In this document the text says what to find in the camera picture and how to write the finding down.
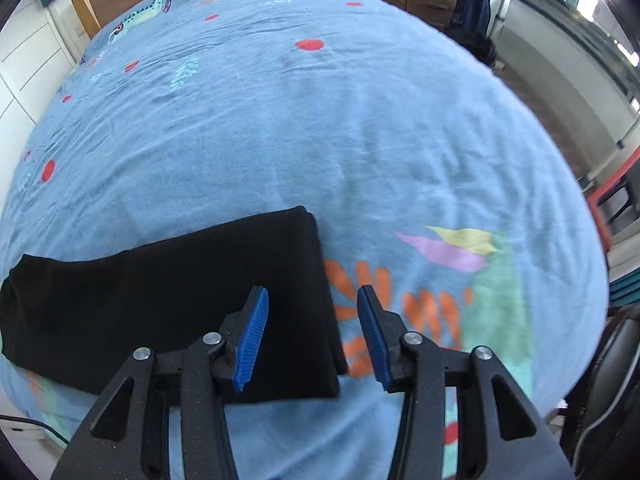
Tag wooden headboard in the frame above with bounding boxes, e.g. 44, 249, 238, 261
72, 0, 236, 41

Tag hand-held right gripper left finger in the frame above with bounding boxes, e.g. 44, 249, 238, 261
51, 285, 270, 480

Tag black cable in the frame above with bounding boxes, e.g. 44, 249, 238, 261
0, 414, 71, 447

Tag dark blue bag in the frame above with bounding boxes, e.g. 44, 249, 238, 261
449, 0, 495, 41

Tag orange chair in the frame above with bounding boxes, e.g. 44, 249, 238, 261
580, 145, 640, 251

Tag long wall shelf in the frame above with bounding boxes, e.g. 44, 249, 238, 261
465, 0, 640, 111

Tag black pants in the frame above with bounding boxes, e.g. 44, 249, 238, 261
0, 205, 349, 405

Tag black office chair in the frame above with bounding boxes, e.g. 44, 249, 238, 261
559, 304, 640, 480

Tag blue printed bed sheet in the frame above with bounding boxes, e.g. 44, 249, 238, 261
0, 0, 610, 480

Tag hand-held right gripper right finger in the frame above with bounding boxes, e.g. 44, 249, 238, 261
356, 284, 576, 480

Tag white wardrobe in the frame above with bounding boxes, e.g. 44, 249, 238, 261
0, 4, 81, 126

